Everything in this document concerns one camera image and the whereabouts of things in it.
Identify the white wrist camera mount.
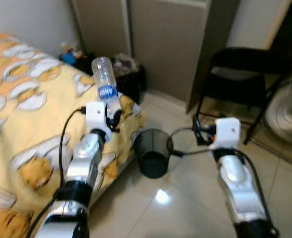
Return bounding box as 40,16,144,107
85,102,108,132
210,118,241,149

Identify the tall wardrobe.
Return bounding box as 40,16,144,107
69,0,241,112

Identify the clear plastic water bottle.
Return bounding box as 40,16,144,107
91,56,122,117

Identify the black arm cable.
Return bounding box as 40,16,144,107
168,126,221,158
24,107,87,238

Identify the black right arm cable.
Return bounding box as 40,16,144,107
168,126,221,158

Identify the small blue item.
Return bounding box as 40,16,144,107
59,50,78,66

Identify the yellow egg-print blanket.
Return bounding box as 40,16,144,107
0,34,146,238

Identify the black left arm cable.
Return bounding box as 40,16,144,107
24,107,87,238

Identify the black mesh wastebasket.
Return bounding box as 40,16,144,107
133,128,175,179

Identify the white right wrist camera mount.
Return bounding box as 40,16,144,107
210,118,241,149

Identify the black folding chair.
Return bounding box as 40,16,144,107
193,47,286,144

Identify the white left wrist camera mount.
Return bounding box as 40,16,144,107
85,102,108,132

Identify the black rubbish bag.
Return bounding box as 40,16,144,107
110,54,147,105

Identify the grey floor fan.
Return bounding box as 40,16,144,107
264,74,292,167

